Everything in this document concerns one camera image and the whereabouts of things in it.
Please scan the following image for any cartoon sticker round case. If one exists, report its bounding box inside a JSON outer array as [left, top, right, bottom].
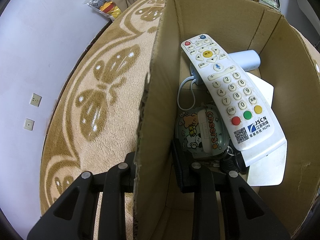
[[175, 105, 229, 159]]

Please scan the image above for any brown cardboard box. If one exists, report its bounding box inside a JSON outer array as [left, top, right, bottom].
[[134, 0, 319, 239]]

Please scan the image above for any plastic bag of toys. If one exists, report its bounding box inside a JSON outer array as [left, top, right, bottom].
[[83, 0, 121, 21]]

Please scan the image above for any black key bunch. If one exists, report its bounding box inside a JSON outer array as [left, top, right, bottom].
[[199, 144, 250, 176]]

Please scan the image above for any blue cylindrical device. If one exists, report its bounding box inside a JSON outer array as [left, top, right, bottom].
[[177, 49, 261, 111]]

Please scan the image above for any white remote control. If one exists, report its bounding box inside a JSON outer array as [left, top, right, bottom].
[[181, 34, 287, 166]]

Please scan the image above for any beige patterned carpet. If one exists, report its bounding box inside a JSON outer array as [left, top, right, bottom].
[[39, 0, 168, 240]]

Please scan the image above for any wall socket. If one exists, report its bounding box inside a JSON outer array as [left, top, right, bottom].
[[24, 118, 35, 131], [30, 93, 42, 107]]

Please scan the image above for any white box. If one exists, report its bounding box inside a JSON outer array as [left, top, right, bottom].
[[247, 72, 287, 186]]

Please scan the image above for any upper wall socket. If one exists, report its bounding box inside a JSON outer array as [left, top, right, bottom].
[[30, 93, 42, 107]]

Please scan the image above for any lower wall socket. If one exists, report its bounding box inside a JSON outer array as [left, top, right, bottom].
[[24, 118, 35, 131]]

